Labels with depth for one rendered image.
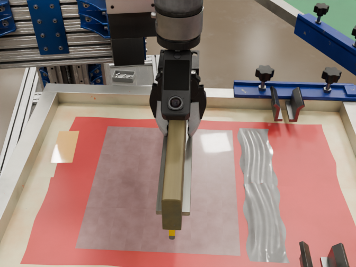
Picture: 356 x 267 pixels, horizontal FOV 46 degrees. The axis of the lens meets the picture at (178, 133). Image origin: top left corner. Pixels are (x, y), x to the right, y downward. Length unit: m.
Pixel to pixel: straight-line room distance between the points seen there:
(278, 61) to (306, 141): 2.13
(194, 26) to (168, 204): 0.27
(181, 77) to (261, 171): 0.34
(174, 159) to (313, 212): 0.33
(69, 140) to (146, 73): 1.58
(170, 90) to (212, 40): 2.66
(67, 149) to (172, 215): 0.41
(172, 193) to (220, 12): 3.18
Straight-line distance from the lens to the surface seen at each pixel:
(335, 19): 1.58
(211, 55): 3.13
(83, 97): 1.10
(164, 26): 0.66
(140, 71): 2.57
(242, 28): 3.51
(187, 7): 0.64
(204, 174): 0.91
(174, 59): 0.68
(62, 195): 0.90
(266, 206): 0.86
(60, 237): 0.84
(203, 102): 0.74
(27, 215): 0.89
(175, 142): 0.70
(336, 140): 1.05
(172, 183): 0.64
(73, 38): 1.33
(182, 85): 0.66
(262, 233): 0.82
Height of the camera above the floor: 1.62
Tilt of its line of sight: 42 degrees down
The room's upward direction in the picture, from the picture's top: straight up
